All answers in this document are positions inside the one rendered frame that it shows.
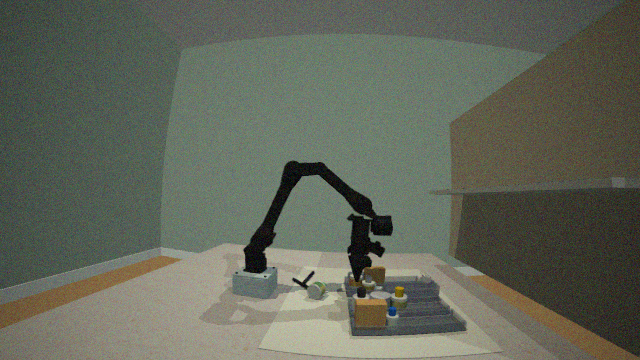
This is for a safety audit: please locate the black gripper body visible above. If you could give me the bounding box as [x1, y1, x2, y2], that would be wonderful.
[347, 234, 372, 267]

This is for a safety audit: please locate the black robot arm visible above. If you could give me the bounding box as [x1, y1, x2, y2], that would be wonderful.
[243, 161, 393, 273]

